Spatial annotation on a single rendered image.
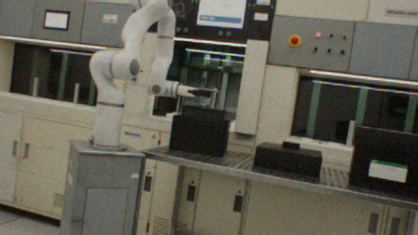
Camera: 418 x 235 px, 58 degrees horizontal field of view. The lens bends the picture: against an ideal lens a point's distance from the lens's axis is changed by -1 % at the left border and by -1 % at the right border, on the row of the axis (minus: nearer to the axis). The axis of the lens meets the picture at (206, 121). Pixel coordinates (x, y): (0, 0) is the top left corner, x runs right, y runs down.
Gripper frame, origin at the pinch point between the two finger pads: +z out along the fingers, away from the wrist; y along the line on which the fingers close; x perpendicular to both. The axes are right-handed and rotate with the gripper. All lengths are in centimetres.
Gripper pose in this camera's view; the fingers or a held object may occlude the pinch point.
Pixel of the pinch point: (207, 93)
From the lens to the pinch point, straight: 197.9
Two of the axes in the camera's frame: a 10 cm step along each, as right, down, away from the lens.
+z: 9.8, 1.5, -1.2
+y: -1.2, 0.4, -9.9
